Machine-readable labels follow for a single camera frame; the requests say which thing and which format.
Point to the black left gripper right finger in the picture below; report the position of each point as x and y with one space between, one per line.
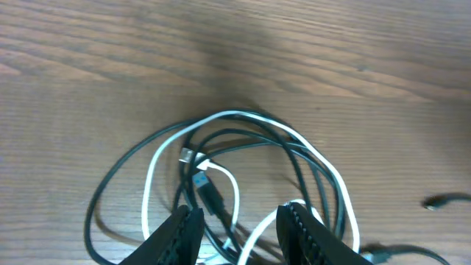
305 241

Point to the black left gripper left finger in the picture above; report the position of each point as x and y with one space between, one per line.
175 242

